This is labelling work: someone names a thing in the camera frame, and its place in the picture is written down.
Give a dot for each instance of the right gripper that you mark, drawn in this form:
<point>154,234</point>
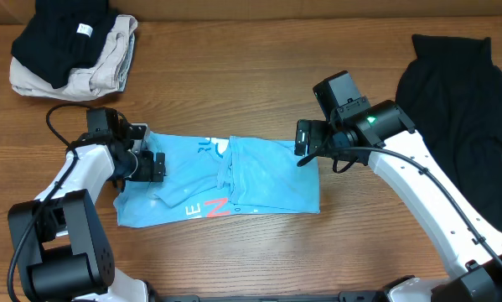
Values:
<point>302,137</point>

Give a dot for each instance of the folded black garment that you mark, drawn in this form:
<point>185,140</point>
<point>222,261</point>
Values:
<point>63,35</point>

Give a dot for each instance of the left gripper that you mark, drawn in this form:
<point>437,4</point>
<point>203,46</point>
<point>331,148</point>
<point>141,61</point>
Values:
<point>157,166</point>

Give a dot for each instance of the folded beige garment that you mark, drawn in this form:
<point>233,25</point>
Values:
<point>108,75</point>

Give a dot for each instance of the black garment on right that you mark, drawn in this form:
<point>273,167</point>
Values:
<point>452,92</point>

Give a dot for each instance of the light blue t-shirt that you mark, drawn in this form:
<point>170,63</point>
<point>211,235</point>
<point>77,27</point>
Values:
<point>213,177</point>

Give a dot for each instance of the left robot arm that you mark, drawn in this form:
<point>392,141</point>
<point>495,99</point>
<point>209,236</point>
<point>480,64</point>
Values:
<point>61,251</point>

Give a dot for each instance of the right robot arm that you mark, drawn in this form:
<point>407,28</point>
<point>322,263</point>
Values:
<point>384,138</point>

